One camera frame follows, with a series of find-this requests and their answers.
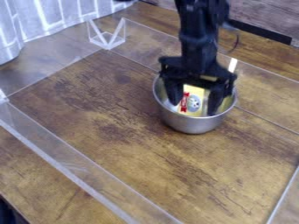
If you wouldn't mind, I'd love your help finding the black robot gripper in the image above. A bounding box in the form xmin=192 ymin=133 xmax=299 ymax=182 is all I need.
xmin=159 ymin=0 xmax=236 ymax=116

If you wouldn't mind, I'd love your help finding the yellow butter block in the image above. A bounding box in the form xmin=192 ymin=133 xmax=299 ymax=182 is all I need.
xmin=178 ymin=84 xmax=210 ymax=117

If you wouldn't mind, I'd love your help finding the silver metal pot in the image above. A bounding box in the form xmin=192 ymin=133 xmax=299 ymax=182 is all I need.
xmin=154 ymin=77 xmax=238 ymax=134

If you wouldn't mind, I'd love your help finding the black strip on table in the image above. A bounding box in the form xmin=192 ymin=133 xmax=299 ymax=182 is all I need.
xmin=230 ymin=19 xmax=292 ymax=46

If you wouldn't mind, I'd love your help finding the white patterned curtain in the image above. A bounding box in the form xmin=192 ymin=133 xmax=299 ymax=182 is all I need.
xmin=0 ymin=0 xmax=138 ymax=66

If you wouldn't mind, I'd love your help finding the clear acrylic barrier wall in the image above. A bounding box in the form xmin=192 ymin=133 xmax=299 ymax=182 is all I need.
xmin=0 ymin=17 xmax=299 ymax=224

